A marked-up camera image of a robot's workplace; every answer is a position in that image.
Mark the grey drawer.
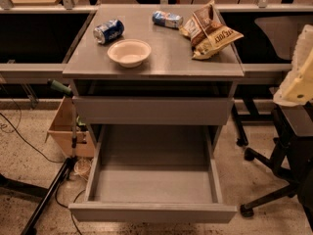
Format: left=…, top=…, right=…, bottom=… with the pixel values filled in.
left=73, top=96, right=234, bottom=125
left=69, top=125, right=237, bottom=223

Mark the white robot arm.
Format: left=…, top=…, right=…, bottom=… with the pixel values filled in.
left=273, top=24, right=313, bottom=107

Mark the grey drawer cabinet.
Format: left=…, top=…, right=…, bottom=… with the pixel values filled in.
left=63, top=4, right=244, bottom=146

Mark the white bowl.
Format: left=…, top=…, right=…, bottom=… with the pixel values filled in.
left=107, top=39, right=152, bottom=68

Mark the blue soda can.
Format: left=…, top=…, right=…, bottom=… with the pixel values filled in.
left=93, top=20, right=124, bottom=44

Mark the brown chip bag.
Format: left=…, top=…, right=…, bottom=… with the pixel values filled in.
left=179, top=0, right=243, bottom=60

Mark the blue white crushed can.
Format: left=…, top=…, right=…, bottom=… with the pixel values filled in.
left=152, top=11, right=183, bottom=28

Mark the cardboard box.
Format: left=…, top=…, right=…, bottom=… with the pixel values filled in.
left=47, top=98, right=95, bottom=158

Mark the black office chair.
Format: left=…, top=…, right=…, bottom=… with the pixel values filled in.
left=240, top=103, right=313, bottom=230

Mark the coiled white cable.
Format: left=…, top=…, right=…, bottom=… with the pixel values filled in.
left=73, top=158, right=93, bottom=182

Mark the black tripod with green handle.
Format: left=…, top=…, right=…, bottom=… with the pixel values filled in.
left=0, top=78, right=79, bottom=235

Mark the black floor cable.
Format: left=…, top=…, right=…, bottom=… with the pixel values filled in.
left=0, top=112, right=65, bottom=165

